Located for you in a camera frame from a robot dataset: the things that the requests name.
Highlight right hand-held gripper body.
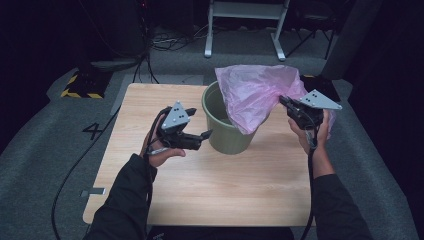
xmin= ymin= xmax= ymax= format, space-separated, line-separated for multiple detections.
xmin=287 ymin=88 xmax=343 ymax=131

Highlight hanging black cable bundle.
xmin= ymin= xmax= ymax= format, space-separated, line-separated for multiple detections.
xmin=131 ymin=0 xmax=162 ymax=85

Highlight person's right hand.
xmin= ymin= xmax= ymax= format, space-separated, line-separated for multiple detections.
xmin=287 ymin=109 xmax=332 ymax=156

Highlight pink plastic bag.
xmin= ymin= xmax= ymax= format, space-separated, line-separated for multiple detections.
xmin=214 ymin=64 xmax=337 ymax=140

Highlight green plastic bin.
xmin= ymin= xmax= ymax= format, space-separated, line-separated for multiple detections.
xmin=201 ymin=80 xmax=258 ymax=156

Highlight black stand base striped tape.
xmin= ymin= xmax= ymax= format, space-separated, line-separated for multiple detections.
xmin=60 ymin=69 xmax=113 ymax=100
xmin=299 ymin=74 xmax=342 ymax=103

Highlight tangled floor cables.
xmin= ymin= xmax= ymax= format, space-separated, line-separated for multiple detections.
xmin=151 ymin=23 xmax=210 ymax=53

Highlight right hand-held gripper cable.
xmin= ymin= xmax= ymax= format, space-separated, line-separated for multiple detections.
xmin=299 ymin=128 xmax=319 ymax=240

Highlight grey tape piece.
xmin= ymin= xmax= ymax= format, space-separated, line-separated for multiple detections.
xmin=80 ymin=187 xmax=107 ymax=198

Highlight black floor cable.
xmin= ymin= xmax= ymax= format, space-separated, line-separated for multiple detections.
xmin=50 ymin=106 xmax=122 ymax=240

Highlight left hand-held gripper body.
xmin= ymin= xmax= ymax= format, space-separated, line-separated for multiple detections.
xmin=155 ymin=100 xmax=204 ymax=151

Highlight black tripod stand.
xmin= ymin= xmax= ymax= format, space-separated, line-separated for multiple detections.
xmin=285 ymin=9 xmax=338 ymax=62

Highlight white desk frame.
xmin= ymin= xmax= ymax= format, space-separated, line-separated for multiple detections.
xmin=203 ymin=0 xmax=292 ymax=62

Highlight person's left hand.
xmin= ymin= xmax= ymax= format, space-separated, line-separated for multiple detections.
xmin=139 ymin=109 xmax=187 ymax=169

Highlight grey pillar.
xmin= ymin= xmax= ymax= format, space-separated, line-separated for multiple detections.
xmin=320 ymin=0 xmax=385 ymax=81

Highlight black equipment cabinet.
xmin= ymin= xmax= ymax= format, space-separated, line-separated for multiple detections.
xmin=74 ymin=0 xmax=149 ymax=71

